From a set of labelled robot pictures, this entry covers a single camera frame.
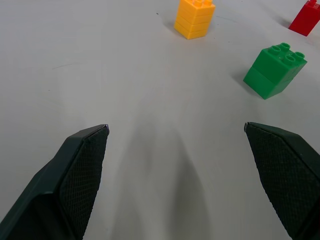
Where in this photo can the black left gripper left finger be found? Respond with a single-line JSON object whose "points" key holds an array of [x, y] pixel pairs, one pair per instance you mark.
{"points": [[62, 180]]}

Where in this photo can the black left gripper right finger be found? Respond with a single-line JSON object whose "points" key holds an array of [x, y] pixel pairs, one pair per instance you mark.
{"points": [[287, 175]]}

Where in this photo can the green cube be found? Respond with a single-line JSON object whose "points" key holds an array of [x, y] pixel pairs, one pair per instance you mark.
{"points": [[270, 72]]}

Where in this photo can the red cube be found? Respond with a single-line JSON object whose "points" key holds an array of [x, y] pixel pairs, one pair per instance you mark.
{"points": [[306, 18]]}

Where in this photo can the yellow cube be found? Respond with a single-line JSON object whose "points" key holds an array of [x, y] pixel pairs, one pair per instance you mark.
{"points": [[192, 20]]}

